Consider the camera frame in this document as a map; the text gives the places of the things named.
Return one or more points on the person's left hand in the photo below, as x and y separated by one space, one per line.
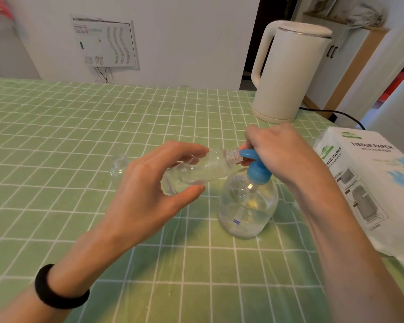
141 205

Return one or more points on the person's right hand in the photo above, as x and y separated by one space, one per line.
282 154

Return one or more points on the small clear plastic bottle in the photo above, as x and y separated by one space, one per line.
202 171
118 168

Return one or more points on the large clear bottle blue pump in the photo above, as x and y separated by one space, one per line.
247 205

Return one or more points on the person's left forearm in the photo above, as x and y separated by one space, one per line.
60 275

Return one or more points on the person's right forearm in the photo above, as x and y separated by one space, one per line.
353 252

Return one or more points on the cream electric kettle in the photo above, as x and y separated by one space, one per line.
289 73

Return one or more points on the green checked tablecloth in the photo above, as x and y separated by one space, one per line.
54 181

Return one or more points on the white tissue paper pack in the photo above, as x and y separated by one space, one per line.
370 188

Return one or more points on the white door wooden side cabinet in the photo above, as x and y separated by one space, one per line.
336 67

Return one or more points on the black wrist band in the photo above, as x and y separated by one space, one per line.
57 292

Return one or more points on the red object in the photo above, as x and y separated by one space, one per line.
395 85

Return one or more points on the leaning framed picture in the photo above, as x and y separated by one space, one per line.
320 4

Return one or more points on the crumpled grey paper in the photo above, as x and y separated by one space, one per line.
367 15

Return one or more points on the wooden top white cabinet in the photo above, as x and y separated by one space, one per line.
6 57

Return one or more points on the white wall panel cover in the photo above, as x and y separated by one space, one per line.
104 41

